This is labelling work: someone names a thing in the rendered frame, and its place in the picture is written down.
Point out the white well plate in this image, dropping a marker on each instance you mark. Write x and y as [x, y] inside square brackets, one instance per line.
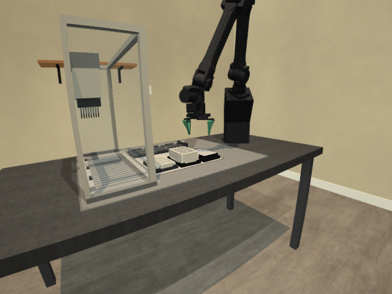
[163, 162]

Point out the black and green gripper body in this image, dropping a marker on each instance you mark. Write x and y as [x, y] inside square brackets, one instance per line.
[200, 117]

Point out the cream deep-well block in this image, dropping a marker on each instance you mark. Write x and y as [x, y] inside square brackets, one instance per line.
[183, 154]

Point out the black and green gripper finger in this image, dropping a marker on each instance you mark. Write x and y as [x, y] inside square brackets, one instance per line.
[187, 125]
[210, 124]

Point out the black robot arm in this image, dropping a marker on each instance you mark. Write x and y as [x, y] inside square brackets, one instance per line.
[203, 77]

